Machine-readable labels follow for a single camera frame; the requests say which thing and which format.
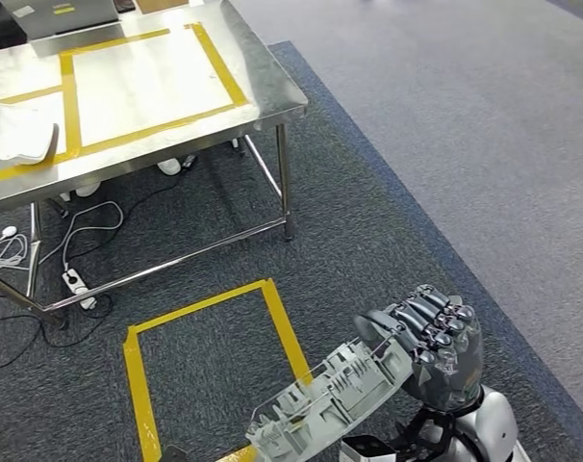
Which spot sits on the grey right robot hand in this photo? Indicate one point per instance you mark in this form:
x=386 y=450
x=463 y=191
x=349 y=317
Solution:
x=460 y=376

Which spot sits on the grey plastic wheel cover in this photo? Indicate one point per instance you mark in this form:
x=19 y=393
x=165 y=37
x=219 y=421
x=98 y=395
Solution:
x=340 y=389

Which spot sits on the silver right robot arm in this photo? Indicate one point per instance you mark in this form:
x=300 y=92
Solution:
x=494 y=427

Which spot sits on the dark grey robot part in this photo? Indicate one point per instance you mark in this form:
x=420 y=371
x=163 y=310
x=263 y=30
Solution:
x=174 y=454

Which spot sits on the stainless steel workbench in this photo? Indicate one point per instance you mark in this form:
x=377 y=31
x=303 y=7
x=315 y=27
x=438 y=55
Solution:
x=263 y=83

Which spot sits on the yellow tape on workbench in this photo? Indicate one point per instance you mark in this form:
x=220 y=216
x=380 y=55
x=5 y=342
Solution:
x=70 y=108

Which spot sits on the yellow floor tape square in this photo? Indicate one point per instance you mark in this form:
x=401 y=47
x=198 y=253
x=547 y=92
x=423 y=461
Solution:
x=286 y=331

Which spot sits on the white rounded floor object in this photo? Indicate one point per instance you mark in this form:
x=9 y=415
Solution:
x=87 y=189
x=168 y=167

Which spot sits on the white power strip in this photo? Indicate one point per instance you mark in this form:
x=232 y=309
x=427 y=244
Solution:
x=75 y=284

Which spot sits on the black phone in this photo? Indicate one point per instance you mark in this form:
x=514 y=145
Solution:
x=124 y=6

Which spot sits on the grey laptop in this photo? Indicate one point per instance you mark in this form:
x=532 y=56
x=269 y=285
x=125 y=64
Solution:
x=65 y=19

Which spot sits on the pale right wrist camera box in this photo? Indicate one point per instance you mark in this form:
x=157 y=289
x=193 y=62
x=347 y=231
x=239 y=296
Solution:
x=363 y=451

